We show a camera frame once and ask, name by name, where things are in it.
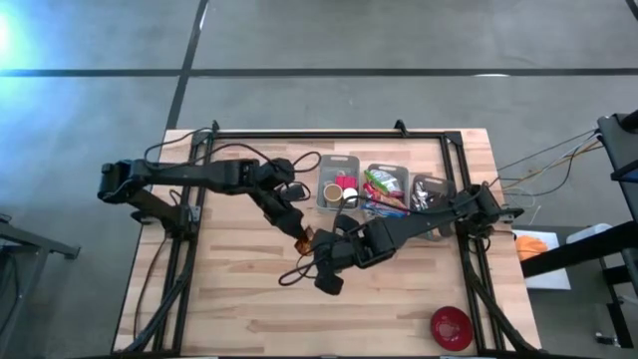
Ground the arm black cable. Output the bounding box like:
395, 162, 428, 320
143, 126, 323, 175
277, 191, 492, 288

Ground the white paper sheet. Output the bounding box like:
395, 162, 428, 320
511, 227, 572, 291

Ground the white plastic tub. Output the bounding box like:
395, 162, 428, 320
565, 222, 613, 245

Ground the red and black bowl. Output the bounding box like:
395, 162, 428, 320
430, 305, 475, 352

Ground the grey metal stand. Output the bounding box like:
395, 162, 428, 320
0, 212, 82, 359

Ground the blue yellow snack bag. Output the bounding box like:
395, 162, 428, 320
362, 201, 411, 219

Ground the grey plastic handled bin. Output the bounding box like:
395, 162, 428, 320
409, 173, 458, 238

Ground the orange brown snack packet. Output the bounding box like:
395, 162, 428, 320
293, 224, 317, 258

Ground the black equipment stand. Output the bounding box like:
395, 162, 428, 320
519, 108, 638, 350

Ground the white plastic handled bin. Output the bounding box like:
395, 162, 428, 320
360, 163, 412, 220
315, 154, 362, 213

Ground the red ramen packet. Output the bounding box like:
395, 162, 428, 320
362, 182, 408, 211

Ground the orange object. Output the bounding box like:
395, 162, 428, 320
514, 234, 550, 262

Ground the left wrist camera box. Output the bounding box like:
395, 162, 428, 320
280, 182, 311, 202

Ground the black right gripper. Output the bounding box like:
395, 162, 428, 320
311, 214, 380, 297

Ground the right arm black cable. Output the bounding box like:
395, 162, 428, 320
277, 191, 492, 288

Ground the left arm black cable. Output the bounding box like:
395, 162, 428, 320
143, 126, 323, 175

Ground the gold-lid nori furikake jar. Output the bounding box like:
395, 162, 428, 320
322, 182, 345, 208

